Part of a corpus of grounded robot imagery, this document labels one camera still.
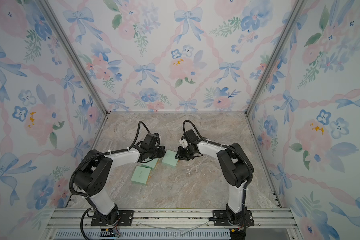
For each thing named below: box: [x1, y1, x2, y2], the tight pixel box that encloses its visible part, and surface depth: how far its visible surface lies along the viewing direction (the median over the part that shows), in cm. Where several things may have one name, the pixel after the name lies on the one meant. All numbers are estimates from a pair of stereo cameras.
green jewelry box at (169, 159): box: [161, 149, 179, 169], surface depth 94 cm
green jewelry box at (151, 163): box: [140, 157, 159, 170], surface depth 90 cm
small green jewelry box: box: [130, 166, 151, 186], surface depth 87 cm
